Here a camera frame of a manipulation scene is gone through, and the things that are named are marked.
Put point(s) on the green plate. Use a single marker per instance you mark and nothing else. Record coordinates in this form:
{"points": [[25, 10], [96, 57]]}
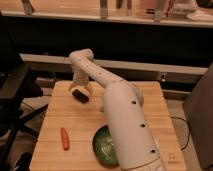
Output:
{"points": [[103, 147]]}

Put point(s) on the grey cabinet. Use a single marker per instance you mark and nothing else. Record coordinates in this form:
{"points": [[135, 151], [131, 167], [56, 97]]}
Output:
{"points": [[198, 108]]}

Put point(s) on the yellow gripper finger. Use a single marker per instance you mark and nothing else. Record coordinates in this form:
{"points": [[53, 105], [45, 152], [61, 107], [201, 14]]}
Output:
{"points": [[71, 87], [89, 88]]}

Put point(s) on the white cup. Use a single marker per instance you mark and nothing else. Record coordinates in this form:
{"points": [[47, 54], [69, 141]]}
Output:
{"points": [[139, 95]]}

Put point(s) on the black office chair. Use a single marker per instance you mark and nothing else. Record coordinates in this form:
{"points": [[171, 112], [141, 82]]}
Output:
{"points": [[16, 84]]}

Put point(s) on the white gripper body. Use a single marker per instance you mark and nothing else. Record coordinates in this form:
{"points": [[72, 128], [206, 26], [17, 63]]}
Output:
{"points": [[80, 78]]}

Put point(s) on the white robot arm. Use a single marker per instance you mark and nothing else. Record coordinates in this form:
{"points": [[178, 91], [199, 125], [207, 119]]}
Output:
{"points": [[134, 145]]}

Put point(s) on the orange carrot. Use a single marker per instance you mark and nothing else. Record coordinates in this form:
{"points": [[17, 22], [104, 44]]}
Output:
{"points": [[64, 139]]}

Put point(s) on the black eraser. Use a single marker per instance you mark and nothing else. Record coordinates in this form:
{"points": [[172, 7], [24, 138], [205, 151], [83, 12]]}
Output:
{"points": [[80, 96]]}

